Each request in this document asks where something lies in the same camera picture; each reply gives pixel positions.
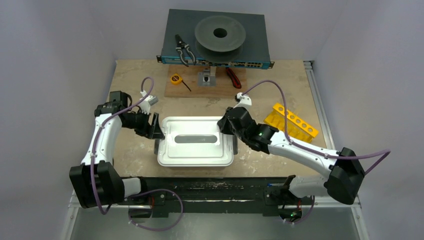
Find wooden board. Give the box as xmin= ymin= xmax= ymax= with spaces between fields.
xmin=164 ymin=65 xmax=248 ymax=99

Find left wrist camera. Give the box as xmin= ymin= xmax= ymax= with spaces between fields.
xmin=137 ymin=90 xmax=159 ymax=114

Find black wire stripper pliers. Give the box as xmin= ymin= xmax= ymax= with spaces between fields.
xmin=174 ymin=34 xmax=197 ymax=67

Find grey cable spool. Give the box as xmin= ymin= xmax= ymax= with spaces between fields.
xmin=194 ymin=15 xmax=247 ymax=64

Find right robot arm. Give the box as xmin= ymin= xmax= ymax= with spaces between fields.
xmin=217 ymin=107 xmax=365 ymax=205

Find aluminium rail frame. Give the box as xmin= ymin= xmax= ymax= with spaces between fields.
xmin=67 ymin=60 xmax=369 ymax=240

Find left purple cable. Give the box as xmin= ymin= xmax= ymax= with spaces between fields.
xmin=89 ymin=76 xmax=184 ymax=233

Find white plastic lid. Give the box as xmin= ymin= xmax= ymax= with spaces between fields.
xmin=156 ymin=116 xmax=237 ymax=167

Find grey network switch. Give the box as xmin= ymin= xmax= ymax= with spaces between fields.
xmin=156 ymin=9 xmax=275 ymax=70

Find yellow tape measure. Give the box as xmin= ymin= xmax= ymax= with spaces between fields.
xmin=170 ymin=73 xmax=192 ymax=92

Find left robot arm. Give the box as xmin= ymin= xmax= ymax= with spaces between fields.
xmin=69 ymin=90 xmax=165 ymax=209

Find pink plastic bin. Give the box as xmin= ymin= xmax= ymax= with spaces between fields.
xmin=154 ymin=134 xmax=238 ymax=168

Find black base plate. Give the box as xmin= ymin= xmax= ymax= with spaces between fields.
xmin=118 ymin=176 xmax=315 ymax=218

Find red utility knife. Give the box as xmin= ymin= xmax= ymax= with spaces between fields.
xmin=225 ymin=67 xmax=242 ymax=89

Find grey metal bracket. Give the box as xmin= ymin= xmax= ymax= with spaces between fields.
xmin=197 ymin=66 xmax=217 ymax=87

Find yellow test tube rack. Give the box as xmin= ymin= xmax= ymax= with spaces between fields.
xmin=263 ymin=103 xmax=319 ymax=143

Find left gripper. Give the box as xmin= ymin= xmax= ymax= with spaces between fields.
xmin=121 ymin=108 xmax=164 ymax=139

